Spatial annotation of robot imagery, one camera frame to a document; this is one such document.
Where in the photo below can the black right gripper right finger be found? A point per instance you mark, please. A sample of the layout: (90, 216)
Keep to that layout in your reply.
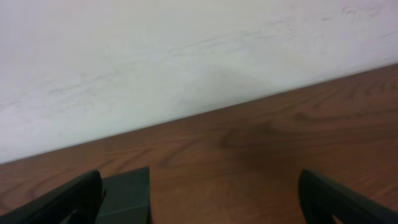
(323, 200)

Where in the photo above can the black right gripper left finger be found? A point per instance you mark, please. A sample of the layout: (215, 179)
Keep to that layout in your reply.
(77, 201)

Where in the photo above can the black open gift box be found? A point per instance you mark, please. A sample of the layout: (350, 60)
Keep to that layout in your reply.
(127, 198)

